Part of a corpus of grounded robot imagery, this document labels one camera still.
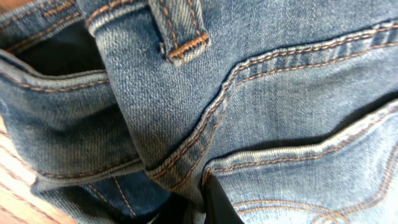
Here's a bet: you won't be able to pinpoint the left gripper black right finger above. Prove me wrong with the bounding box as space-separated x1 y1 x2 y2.
205 175 243 224

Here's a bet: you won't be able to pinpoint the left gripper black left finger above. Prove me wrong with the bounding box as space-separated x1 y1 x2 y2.
152 194 193 224

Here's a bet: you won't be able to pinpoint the light blue denim jeans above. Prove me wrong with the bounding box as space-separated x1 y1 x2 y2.
1 0 397 223

